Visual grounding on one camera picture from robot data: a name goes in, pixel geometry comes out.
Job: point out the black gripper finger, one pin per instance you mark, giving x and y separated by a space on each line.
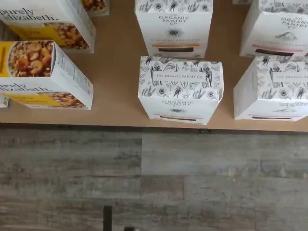
130 229

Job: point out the white box with yellow strip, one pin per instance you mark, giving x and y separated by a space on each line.
173 24
179 84

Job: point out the wooden shelf board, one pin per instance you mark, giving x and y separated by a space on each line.
115 84

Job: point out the yellow Purely Elizabeth box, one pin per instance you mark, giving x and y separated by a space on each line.
36 72
48 19
96 6

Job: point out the white box with pink strip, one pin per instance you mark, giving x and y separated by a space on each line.
276 24
272 91

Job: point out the black floor stand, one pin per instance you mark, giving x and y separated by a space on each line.
107 219

